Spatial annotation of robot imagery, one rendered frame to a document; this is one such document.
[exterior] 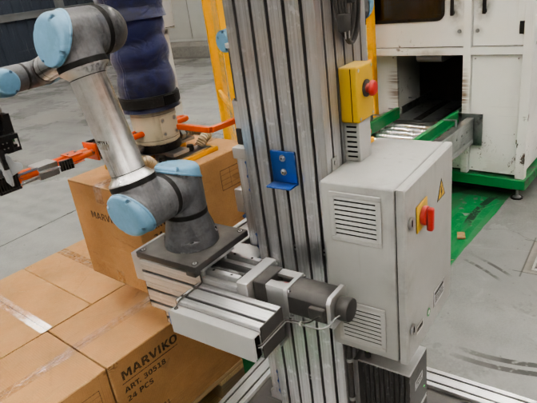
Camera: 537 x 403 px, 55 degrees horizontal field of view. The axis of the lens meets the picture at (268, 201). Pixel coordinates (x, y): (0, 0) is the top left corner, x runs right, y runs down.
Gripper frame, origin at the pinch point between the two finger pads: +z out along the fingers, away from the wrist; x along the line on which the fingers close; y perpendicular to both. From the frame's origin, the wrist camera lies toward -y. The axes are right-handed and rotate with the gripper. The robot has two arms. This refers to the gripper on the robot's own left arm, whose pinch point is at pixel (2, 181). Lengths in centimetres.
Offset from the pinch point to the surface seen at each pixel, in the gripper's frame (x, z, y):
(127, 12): -7, -43, 52
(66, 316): 21, 67, 15
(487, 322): -98, 117, 160
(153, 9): -10, -42, 61
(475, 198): -44, 116, 298
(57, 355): 1, 67, 0
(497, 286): -93, 117, 193
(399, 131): 3, 62, 273
